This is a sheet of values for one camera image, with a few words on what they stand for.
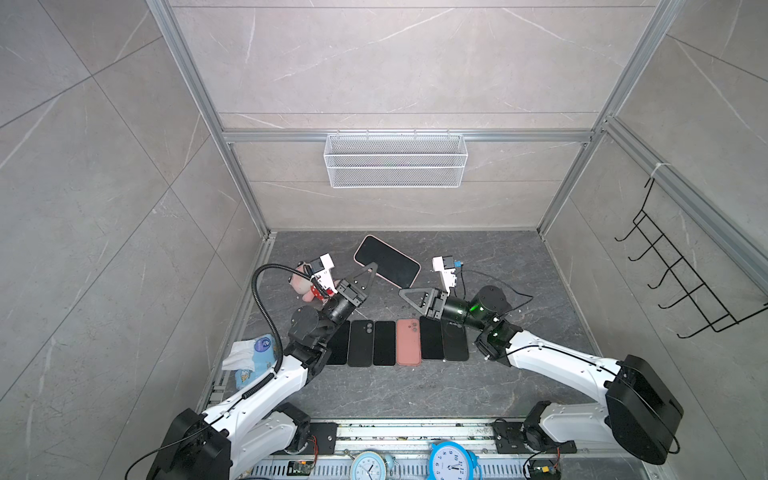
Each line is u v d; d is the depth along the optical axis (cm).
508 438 73
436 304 61
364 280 64
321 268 63
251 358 81
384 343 91
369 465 67
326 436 73
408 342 90
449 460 69
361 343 90
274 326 57
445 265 65
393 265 67
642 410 41
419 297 65
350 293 60
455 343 86
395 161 101
